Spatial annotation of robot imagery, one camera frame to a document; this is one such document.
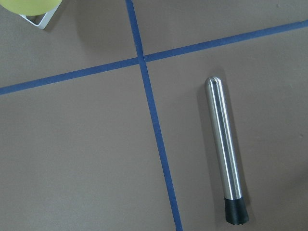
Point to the yellow-green cup on rack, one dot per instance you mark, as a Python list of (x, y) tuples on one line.
[(29, 7)]

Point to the steel muddler black tip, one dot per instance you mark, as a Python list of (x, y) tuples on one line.
[(235, 208)]

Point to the white wire cup rack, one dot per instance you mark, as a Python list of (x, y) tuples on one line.
[(41, 21)]

